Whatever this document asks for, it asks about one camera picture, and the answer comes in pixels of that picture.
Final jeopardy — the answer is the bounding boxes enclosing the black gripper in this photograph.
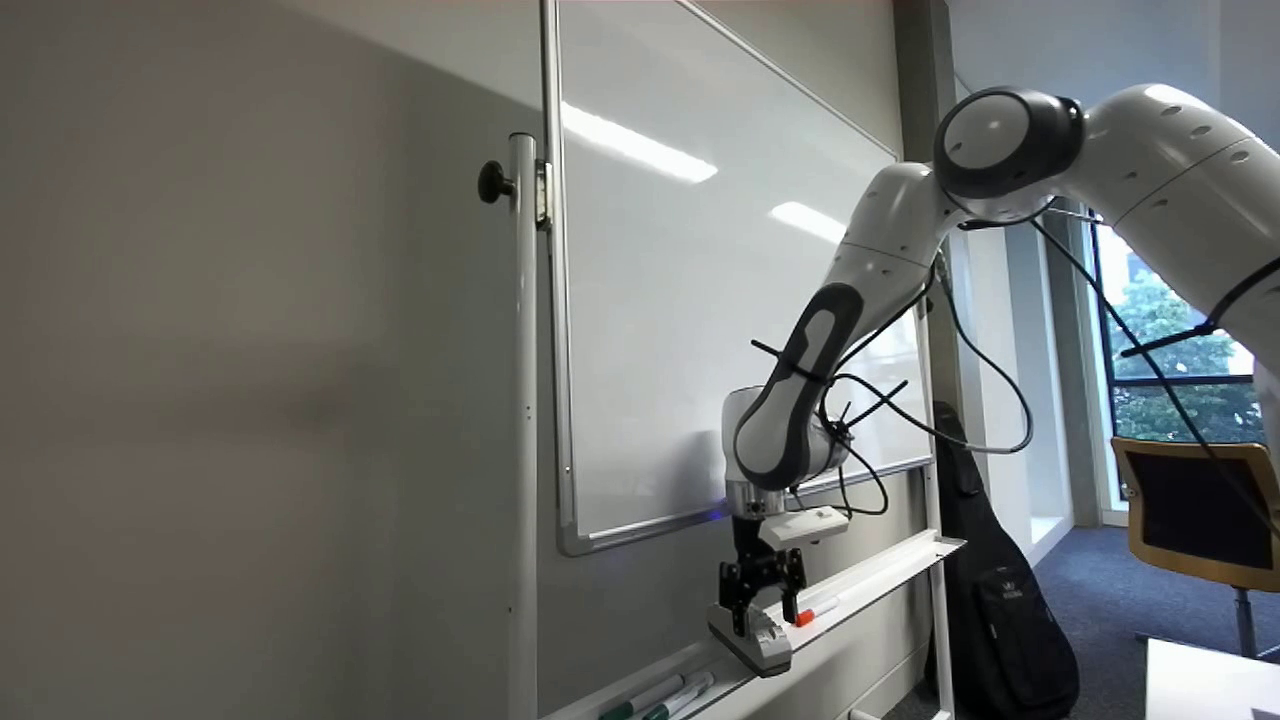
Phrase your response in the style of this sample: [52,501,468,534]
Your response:
[717,516,803,631]

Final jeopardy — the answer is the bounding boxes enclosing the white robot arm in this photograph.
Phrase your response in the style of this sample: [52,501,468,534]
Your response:
[719,85,1280,493]

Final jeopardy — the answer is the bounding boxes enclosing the green capped marker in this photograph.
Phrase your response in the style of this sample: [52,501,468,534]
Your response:
[596,676,689,720]

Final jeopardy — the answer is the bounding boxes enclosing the black bag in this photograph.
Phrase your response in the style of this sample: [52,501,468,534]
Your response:
[934,405,1078,720]

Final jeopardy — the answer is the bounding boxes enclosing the white whiteboard with tray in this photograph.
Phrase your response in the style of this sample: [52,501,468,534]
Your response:
[539,0,938,720]

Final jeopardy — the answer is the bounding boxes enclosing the white table corner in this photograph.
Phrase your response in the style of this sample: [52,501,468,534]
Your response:
[1145,641,1280,720]

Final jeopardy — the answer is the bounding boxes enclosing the wooden framed chair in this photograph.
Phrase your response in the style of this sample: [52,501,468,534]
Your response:
[1112,438,1280,657]

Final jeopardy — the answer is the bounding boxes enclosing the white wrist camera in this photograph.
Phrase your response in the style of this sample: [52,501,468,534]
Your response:
[761,509,849,550]

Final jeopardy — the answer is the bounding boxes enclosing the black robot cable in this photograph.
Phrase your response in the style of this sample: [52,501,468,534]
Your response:
[748,211,1280,524]

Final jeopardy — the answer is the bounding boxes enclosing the white whiteboard stand frame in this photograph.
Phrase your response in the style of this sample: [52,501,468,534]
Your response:
[474,132,543,720]

